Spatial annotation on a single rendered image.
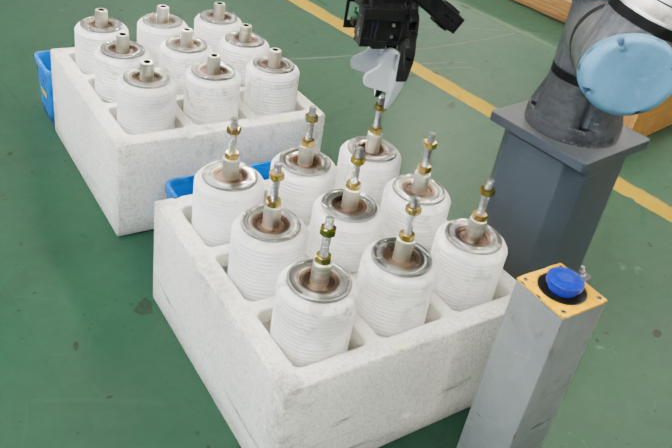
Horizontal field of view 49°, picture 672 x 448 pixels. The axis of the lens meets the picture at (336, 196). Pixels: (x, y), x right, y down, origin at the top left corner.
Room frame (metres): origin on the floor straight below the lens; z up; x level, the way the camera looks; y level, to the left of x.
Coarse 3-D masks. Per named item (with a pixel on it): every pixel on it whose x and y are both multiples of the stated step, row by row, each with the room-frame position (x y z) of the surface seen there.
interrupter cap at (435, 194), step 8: (400, 176) 0.92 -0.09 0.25; (408, 176) 0.93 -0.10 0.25; (392, 184) 0.90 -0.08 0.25; (400, 184) 0.90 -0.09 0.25; (408, 184) 0.91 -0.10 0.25; (432, 184) 0.91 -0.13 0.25; (440, 184) 0.92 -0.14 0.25; (400, 192) 0.88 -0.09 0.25; (408, 192) 0.88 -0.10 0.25; (432, 192) 0.90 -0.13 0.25; (440, 192) 0.90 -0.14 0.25; (408, 200) 0.86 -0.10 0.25; (424, 200) 0.87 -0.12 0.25; (432, 200) 0.87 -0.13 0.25; (440, 200) 0.87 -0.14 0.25
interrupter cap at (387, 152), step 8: (360, 136) 1.02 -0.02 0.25; (352, 144) 0.99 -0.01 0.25; (360, 144) 1.00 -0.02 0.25; (384, 144) 1.01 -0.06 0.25; (352, 152) 0.97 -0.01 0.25; (384, 152) 0.99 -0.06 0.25; (392, 152) 0.99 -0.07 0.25; (368, 160) 0.95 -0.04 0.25; (376, 160) 0.95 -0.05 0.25; (384, 160) 0.96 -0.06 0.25
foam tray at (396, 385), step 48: (192, 240) 0.79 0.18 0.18; (192, 288) 0.75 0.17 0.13; (192, 336) 0.74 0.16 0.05; (240, 336) 0.64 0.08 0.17; (432, 336) 0.68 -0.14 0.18; (480, 336) 0.73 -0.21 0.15; (240, 384) 0.63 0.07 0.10; (288, 384) 0.57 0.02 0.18; (336, 384) 0.59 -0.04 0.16; (384, 384) 0.64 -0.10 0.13; (432, 384) 0.69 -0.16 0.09; (240, 432) 0.62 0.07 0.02; (288, 432) 0.56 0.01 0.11; (336, 432) 0.60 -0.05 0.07; (384, 432) 0.65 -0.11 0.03
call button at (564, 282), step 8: (552, 272) 0.65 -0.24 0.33; (560, 272) 0.65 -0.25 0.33; (568, 272) 0.65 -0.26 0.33; (576, 272) 0.65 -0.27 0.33; (552, 280) 0.63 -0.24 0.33; (560, 280) 0.63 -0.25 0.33; (568, 280) 0.64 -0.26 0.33; (576, 280) 0.64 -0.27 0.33; (552, 288) 0.63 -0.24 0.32; (560, 288) 0.62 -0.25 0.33; (568, 288) 0.62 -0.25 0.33; (576, 288) 0.63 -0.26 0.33; (568, 296) 0.63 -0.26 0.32
